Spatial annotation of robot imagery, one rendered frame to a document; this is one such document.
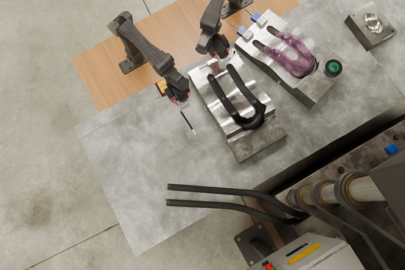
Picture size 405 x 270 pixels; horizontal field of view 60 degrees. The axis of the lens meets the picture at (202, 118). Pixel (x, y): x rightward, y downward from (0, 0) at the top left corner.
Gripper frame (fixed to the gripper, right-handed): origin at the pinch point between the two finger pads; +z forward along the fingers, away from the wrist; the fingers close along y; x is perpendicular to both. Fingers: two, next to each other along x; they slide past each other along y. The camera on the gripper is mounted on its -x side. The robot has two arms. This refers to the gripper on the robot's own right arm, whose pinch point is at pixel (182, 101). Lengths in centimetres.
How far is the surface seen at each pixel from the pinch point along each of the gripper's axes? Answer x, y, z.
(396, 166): -95, 17, -59
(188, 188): -26.3, -16.8, 25.0
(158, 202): -21.8, -32.3, 28.8
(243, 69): 4.5, 33.9, 5.1
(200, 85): 7.2, 12.0, 3.7
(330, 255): -90, 10, -11
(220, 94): 0.4, 18.1, 8.2
